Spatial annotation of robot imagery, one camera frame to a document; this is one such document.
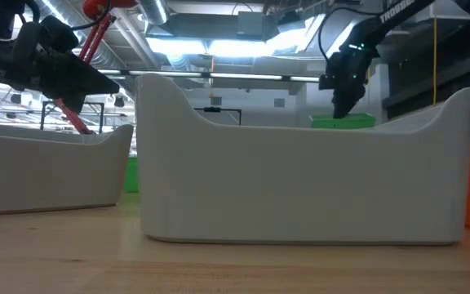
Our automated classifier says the silver ventilation duct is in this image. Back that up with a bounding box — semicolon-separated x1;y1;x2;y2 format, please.
136;0;171;25

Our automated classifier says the long ceiling light strip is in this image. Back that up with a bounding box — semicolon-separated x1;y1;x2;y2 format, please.
95;69;321;82

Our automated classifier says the grey plastic basket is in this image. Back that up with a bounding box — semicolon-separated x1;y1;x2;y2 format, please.
135;72;470;246
0;122;135;216

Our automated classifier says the red desk lamp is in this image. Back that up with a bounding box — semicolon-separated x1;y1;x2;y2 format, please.
53;0;138;136

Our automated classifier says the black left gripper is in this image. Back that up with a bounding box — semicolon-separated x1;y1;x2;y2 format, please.
0;16;121;115

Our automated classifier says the green plastic mesh basket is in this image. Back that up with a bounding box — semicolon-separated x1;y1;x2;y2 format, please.
122;157;140;194
308;113;377;130

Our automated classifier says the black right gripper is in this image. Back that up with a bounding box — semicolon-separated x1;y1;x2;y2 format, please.
318;38;381;119

